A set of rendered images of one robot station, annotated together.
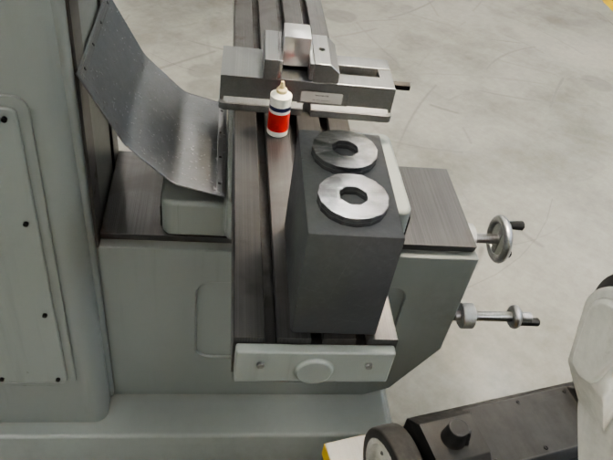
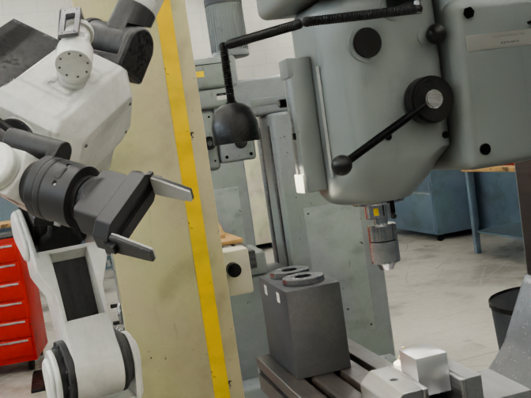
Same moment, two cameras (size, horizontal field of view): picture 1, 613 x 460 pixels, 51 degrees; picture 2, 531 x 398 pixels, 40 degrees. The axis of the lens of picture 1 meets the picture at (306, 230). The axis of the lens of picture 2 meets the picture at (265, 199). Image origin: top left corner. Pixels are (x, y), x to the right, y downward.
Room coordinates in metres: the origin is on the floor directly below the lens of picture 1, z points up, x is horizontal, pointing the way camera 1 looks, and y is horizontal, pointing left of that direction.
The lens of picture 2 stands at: (2.26, -0.21, 1.43)
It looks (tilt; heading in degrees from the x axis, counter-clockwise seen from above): 5 degrees down; 175
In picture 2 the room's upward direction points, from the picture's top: 8 degrees counter-clockwise
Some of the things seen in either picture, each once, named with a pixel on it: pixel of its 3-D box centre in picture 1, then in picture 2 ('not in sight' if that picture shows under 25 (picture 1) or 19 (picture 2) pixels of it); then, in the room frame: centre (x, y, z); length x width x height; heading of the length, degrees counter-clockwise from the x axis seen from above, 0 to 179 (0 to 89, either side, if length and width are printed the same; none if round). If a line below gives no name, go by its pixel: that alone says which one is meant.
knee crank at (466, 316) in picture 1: (497, 316); not in sight; (1.06, -0.48, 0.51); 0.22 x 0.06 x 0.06; 101
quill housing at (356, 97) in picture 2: not in sight; (367, 100); (1.10, 0.07, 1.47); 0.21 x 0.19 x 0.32; 11
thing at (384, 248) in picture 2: not in sight; (384, 245); (1.09, 0.06, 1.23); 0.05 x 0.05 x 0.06
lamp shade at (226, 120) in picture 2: not in sight; (234, 122); (1.14, -0.15, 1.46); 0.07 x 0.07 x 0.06
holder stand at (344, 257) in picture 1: (337, 227); (302, 317); (0.68, -0.04, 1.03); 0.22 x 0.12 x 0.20; 10
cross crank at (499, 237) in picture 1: (484, 238); not in sight; (1.19, -0.43, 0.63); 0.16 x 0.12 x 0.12; 101
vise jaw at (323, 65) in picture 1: (322, 58); (393, 392); (1.19, 0.03, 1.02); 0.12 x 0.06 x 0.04; 9
